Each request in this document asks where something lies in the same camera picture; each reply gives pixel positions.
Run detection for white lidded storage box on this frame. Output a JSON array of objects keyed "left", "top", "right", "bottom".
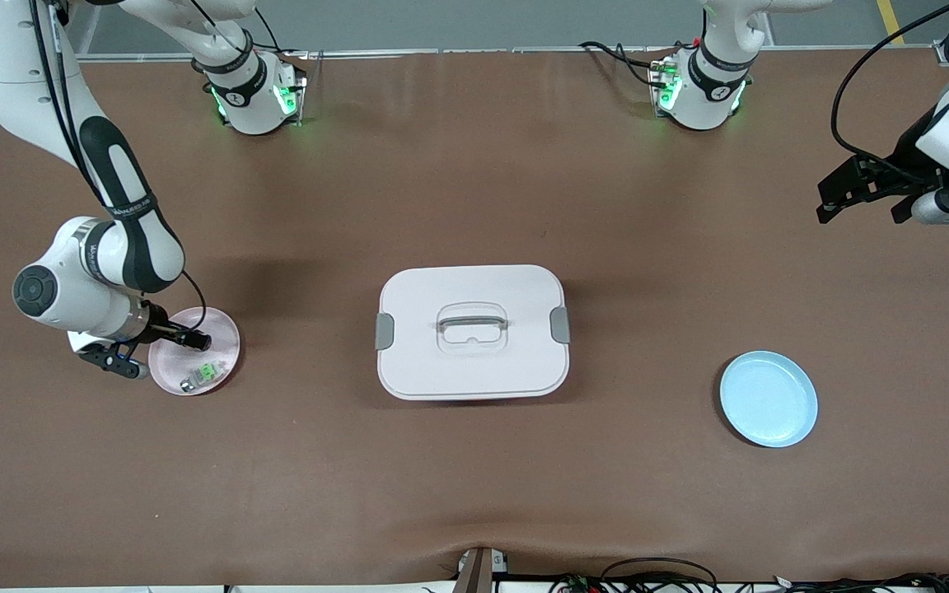
[{"left": 376, "top": 264, "right": 572, "bottom": 402}]

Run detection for black left base cables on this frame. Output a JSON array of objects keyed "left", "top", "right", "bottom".
[{"left": 580, "top": 41, "right": 658, "bottom": 87}]

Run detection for silver table edge rail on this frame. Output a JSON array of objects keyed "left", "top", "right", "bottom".
[{"left": 79, "top": 45, "right": 945, "bottom": 63}]

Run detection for tangled cable bundle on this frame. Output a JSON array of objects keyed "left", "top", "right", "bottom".
[{"left": 549, "top": 572, "right": 949, "bottom": 593}]

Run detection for light blue round plate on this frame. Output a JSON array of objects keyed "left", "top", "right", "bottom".
[{"left": 719, "top": 350, "right": 819, "bottom": 449}]

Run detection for yellow floor tape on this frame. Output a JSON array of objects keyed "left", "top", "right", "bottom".
[{"left": 877, "top": 0, "right": 908, "bottom": 46}]

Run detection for grey box lid handle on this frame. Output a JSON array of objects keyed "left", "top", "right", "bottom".
[{"left": 437, "top": 310, "right": 511, "bottom": 333}]

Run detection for black right base cable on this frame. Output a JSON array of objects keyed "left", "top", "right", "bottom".
[{"left": 252, "top": 8, "right": 311, "bottom": 58}]

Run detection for black cable loop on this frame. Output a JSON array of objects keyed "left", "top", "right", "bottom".
[{"left": 598, "top": 558, "right": 720, "bottom": 593}]

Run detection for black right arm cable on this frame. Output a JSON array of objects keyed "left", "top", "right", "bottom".
[{"left": 30, "top": 0, "right": 208, "bottom": 332}]

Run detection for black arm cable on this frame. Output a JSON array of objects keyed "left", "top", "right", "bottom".
[
  {"left": 30, "top": 0, "right": 208, "bottom": 332},
  {"left": 830, "top": 0, "right": 949, "bottom": 178}
]

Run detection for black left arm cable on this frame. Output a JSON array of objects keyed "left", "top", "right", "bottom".
[{"left": 830, "top": 0, "right": 949, "bottom": 178}]

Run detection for pink round plate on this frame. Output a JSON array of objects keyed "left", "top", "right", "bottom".
[{"left": 148, "top": 306, "right": 242, "bottom": 397}]

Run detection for brown camera mount post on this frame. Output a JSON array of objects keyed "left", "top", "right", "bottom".
[{"left": 452, "top": 546, "right": 509, "bottom": 593}]

